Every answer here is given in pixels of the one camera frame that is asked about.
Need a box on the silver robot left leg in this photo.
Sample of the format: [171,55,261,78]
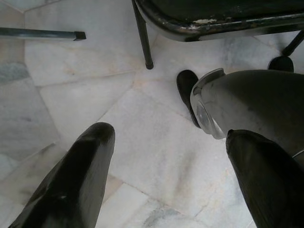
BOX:
[190,68,304,167]

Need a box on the black robot right foot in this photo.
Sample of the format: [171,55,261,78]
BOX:
[268,56,295,72]

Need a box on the black metal frame chair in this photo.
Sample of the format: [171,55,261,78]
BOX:
[132,0,304,70]

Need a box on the black robot foot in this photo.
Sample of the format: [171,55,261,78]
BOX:
[268,56,295,72]
[177,69,202,128]

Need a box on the black robot left foot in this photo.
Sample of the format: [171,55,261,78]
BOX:
[177,69,202,128]

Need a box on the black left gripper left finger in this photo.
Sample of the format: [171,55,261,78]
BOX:
[9,122,116,228]

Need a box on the marble pattern folding table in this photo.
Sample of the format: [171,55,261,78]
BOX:
[0,27,86,43]

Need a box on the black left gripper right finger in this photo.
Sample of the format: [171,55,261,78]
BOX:
[225,129,304,228]

